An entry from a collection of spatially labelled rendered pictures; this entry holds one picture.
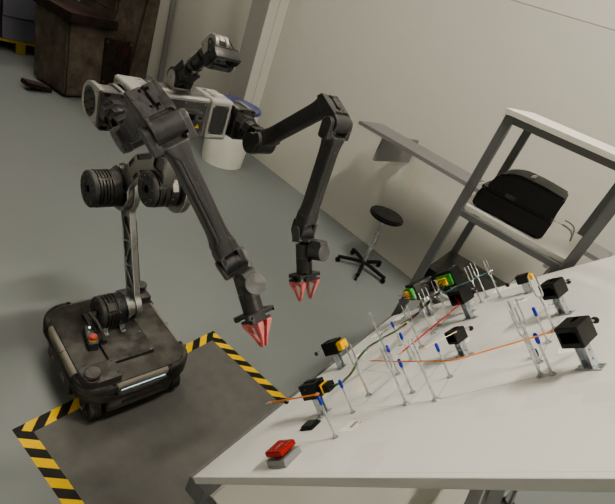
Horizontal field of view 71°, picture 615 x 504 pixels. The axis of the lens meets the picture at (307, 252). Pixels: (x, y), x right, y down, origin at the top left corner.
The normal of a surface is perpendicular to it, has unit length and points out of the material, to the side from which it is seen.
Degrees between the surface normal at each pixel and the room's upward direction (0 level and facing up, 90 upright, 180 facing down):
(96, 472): 0
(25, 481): 0
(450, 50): 90
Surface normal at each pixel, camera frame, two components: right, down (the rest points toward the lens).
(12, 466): 0.33, -0.81
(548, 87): -0.69, 0.14
